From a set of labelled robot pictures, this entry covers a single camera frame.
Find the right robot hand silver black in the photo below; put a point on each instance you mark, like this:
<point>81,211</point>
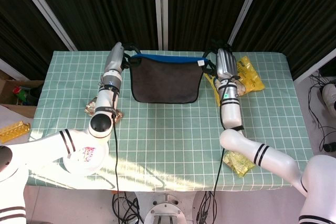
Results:
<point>225,62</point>

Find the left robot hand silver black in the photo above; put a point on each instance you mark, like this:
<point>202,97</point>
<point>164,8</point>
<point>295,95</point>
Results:
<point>114,57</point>

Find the blue cloth mat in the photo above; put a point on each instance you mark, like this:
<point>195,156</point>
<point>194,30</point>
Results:
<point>168,82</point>

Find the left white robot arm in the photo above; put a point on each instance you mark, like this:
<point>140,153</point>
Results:
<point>78,140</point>

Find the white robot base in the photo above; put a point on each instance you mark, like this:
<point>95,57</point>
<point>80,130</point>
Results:
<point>166,211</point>

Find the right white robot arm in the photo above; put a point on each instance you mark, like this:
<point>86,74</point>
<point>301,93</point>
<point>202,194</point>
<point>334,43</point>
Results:
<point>262,153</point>

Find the large yellow snack bag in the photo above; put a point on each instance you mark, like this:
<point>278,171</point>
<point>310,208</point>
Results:
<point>252,77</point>

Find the black pleated curtain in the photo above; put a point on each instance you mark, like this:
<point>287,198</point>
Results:
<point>21,30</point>
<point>296,16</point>
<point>105,9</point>
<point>204,9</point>

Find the gold red snack package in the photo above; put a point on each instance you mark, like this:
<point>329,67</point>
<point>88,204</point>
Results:
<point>89,108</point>

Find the green checked tablecloth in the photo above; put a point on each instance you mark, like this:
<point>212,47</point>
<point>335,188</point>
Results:
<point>170,134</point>

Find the red white patterned packet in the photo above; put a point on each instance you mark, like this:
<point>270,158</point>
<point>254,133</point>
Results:
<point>88,153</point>

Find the green red item in box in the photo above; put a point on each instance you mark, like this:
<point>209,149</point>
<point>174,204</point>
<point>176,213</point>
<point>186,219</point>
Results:
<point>21,94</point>

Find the small yellow green snack packet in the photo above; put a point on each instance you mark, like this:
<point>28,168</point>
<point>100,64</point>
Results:
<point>241,166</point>

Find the brown cardboard box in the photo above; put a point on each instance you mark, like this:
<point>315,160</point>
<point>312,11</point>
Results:
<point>10,87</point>

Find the yellow plastic tray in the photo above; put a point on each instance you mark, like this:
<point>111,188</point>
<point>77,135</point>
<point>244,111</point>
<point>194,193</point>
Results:
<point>13,130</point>

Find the white frame post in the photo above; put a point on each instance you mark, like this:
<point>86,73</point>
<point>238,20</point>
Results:
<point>244,14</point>
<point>315,65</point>
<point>160,11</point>
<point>50,14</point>
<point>11,69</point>

